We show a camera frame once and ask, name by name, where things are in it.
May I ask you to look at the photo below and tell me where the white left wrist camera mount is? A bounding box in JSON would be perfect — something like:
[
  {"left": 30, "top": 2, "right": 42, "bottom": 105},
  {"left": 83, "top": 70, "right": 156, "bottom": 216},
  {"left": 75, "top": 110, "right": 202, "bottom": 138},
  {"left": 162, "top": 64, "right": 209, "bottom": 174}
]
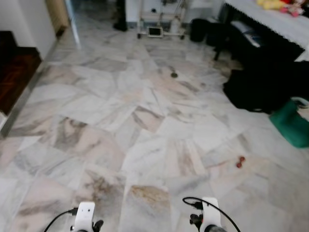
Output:
[{"left": 72, "top": 202, "right": 96, "bottom": 232}]

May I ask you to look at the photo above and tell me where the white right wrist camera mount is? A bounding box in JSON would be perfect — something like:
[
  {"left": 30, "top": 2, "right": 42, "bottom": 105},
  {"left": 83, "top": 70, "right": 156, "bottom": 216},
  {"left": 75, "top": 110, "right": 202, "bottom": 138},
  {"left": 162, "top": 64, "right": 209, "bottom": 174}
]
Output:
[{"left": 200, "top": 197, "right": 222, "bottom": 228}]

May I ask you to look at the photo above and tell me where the table with white tablecloth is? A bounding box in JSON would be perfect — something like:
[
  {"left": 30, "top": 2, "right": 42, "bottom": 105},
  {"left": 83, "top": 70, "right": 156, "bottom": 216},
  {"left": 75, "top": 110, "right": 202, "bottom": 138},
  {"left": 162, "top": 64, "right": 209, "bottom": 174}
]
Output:
[{"left": 223, "top": 0, "right": 309, "bottom": 62}]

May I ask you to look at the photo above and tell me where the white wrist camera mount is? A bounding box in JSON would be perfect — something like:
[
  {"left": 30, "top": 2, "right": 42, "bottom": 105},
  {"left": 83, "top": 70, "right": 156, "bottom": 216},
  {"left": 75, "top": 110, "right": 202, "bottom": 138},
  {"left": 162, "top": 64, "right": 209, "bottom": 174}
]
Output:
[
  {"left": 72, "top": 202, "right": 96, "bottom": 232},
  {"left": 200, "top": 197, "right": 222, "bottom": 228}
]

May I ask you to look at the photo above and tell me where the green bag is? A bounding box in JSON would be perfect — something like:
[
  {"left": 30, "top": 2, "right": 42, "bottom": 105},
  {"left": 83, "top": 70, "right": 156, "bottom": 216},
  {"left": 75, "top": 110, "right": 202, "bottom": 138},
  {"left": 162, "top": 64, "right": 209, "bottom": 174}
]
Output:
[{"left": 269, "top": 98, "right": 309, "bottom": 148}]

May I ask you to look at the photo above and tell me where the dark wooden furniture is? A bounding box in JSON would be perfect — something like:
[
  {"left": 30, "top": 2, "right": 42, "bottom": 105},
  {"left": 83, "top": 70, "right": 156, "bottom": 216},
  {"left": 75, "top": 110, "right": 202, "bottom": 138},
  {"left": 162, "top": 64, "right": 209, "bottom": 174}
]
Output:
[{"left": 0, "top": 31, "right": 42, "bottom": 116}]

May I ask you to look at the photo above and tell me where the white wheeled cart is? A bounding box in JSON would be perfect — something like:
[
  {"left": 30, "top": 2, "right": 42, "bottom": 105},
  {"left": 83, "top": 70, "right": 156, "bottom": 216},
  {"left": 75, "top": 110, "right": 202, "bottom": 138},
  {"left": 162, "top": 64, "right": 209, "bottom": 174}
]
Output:
[{"left": 137, "top": 0, "right": 188, "bottom": 40}]

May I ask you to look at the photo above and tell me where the large black bag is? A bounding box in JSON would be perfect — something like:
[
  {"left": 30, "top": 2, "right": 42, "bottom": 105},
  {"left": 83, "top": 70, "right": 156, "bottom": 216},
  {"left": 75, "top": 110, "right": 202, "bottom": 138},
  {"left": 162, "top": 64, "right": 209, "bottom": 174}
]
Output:
[{"left": 223, "top": 60, "right": 309, "bottom": 115}]

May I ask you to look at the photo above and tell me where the black bench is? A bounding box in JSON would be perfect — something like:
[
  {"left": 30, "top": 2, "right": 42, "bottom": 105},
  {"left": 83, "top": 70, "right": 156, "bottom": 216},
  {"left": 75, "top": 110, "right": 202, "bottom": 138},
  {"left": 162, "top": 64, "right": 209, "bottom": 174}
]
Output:
[{"left": 214, "top": 19, "right": 290, "bottom": 66}]

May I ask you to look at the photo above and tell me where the black bin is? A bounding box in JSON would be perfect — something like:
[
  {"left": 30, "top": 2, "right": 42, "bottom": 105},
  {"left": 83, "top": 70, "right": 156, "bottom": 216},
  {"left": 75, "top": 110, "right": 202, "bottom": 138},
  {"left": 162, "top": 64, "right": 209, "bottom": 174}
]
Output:
[{"left": 189, "top": 18, "right": 211, "bottom": 43}]

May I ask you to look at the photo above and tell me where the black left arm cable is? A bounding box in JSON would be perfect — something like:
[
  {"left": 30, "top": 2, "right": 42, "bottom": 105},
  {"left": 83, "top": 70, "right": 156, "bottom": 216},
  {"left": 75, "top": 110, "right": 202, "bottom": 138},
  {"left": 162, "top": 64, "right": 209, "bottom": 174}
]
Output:
[{"left": 43, "top": 208, "right": 78, "bottom": 232}]

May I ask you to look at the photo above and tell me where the yellow plush toy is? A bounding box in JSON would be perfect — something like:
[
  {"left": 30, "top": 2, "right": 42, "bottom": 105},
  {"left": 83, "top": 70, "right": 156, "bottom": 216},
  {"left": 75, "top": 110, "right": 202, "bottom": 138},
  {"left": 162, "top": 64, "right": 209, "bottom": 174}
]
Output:
[{"left": 256, "top": 0, "right": 288, "bottom": 11}]

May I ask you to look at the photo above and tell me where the red plush toy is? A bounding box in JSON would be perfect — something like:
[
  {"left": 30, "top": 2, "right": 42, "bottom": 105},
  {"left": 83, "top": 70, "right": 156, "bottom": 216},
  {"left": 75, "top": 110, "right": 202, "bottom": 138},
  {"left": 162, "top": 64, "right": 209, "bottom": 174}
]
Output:
[{"left": 285, "top": 0, "right": 309, "bottom": 17}]

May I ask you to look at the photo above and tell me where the black stand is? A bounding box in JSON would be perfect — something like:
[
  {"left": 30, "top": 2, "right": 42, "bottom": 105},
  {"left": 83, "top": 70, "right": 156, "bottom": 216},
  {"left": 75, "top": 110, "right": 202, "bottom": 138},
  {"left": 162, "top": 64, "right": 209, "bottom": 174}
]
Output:
[{"left": 113, "top": 0, "right": 129, "bottom": 32}]

